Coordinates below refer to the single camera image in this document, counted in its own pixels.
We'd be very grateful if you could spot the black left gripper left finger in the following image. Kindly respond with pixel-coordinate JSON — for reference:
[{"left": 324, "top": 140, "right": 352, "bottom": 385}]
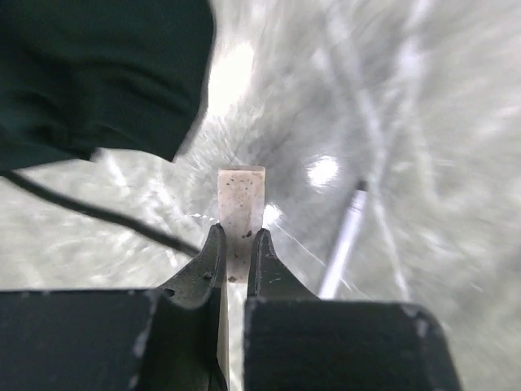
[{"left": 1, "top": 225, "right": 227, "bottom": 390}]

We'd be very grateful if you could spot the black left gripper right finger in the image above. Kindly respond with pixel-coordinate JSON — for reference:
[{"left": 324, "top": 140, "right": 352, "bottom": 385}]
[{"left": 243, "top": 229, "right": 461, "bottom": 390}]

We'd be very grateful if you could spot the white black tip pen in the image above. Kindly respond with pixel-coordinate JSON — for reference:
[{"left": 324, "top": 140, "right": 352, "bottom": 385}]
[{"left": 318, "top": 179, "right": 368, "bottom": 300}]

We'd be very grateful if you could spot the beige eraser block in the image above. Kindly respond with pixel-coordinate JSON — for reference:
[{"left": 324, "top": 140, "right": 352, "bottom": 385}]
[{"left": 217, "top": 166, "right": 265, "bottom": 390}]

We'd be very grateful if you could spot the black cloth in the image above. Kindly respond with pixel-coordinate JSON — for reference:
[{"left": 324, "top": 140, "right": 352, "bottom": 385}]
[{"left": 1, "top": 1, "right": 215, "bottom": 170}]

